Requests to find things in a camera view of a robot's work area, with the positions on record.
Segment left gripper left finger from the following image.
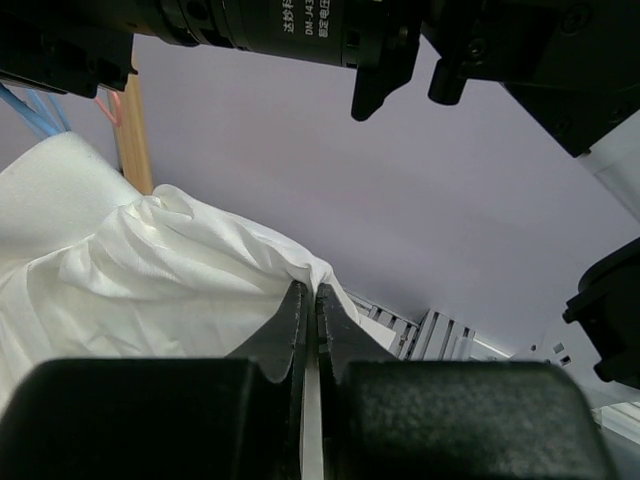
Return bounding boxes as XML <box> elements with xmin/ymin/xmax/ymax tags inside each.
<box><xmin>1</xmin><ymin>282</ymin><xmax>308</xmax><ymax>479</ymax></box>

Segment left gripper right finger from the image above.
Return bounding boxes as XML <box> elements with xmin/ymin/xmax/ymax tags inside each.
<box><xmin>315</xmin><ymin>284</ymin><xmax>617</xmax><ymax>479</ymax></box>

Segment white ruffled garment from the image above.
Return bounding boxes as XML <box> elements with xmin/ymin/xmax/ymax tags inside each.
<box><xmin>0</xmin><ymin>130</ymin><xmax>362</xmax><ymax>480</ymax></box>

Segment light blue hanger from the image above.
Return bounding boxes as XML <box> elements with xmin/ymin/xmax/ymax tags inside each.
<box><xmin>27</xmin><ymin>90</ymin><xmax>72</xmax><ymax>133</ymax></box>
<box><xmin>1</xmin><ymin>84</ymin><xmax>49</xmax><ymax>138</ymax></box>

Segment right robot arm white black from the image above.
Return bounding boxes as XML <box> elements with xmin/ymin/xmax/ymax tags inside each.
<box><xmin>1</xmin><ymin>1</ymin><xmax>639</xmax><ymax>156</ymax></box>

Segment wooden clothes rack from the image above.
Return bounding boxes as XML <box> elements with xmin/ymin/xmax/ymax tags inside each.
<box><xmin>114</xmin><ymin>75</ymin><xmax>154</xmax><ymax>195</ymax></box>

